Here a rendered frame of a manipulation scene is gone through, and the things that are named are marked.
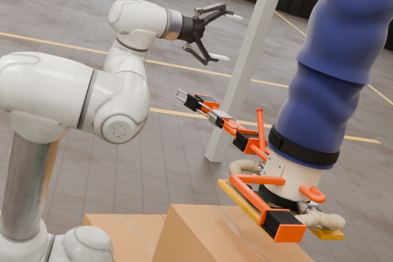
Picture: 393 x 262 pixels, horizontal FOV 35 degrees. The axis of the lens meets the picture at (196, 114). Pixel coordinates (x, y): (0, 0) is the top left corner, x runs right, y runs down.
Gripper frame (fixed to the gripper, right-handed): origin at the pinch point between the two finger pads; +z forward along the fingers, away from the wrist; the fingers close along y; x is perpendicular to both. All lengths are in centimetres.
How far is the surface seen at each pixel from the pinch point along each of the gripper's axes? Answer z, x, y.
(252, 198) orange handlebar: -6, 43, 34
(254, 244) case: 22, 20, 64
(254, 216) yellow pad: 7, 32, 46
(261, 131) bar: 20.4, 5.0, 28.4
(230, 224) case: 19, 8, 64
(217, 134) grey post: 191, -252, 133
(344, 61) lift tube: 15.1, 35.2, -7.1
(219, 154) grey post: 197, -248, 150
